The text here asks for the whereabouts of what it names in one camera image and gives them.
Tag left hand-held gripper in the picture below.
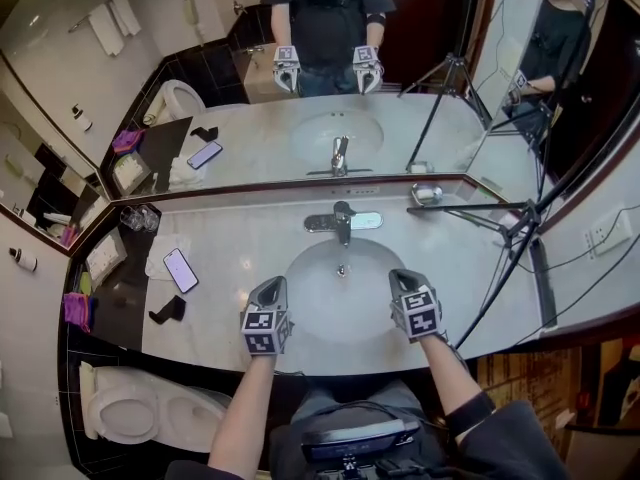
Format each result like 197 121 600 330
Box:
240 275 295 358

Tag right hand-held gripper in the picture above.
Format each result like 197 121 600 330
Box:
388 268 444 345

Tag chrome faucet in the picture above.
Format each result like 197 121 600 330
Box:
303 200 384 249

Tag person's left forearm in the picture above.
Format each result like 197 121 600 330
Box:
207 352 279 474

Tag person's right forearm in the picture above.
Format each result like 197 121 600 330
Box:
419 335 484 414

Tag white sink basin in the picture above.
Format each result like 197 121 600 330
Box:
284 237 409 344

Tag metal soap dish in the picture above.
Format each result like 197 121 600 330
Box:
410 181 445 207

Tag dark smartphone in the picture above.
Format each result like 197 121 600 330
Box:
163 247 200 294

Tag black folded phone holder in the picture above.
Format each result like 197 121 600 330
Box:
148 296 187 326

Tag person's blue jeans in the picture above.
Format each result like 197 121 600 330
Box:
292 380 426 424

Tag white folded hand towel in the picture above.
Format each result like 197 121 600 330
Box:
144 235 194 282

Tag long black bar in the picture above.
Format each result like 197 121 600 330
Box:
528 237 559 329

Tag black light tripod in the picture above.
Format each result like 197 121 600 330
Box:
406 132 640 349

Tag black armband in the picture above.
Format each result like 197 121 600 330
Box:
443 391 496 437

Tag clear drinking glass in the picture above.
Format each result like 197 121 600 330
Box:
138 205 161 233
119 206 146 233

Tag black chest-mounted device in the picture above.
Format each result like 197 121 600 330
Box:
299 417 421 464

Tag white amenity tray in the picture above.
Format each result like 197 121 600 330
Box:
84 230 126 289

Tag white toilet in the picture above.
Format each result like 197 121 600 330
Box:
79 360 231 454

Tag person's dark shirt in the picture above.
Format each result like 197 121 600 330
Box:
164 400 571 480

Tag purple packets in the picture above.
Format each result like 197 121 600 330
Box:
63 291 96 334

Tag angled side mirror panel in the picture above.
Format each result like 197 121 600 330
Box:
0 82 111 257
464 0 640 209

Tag large wall mirror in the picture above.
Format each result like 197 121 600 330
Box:
0 0 501 202

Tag wall soap dispenser bottle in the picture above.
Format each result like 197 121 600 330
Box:
8 246 39 272

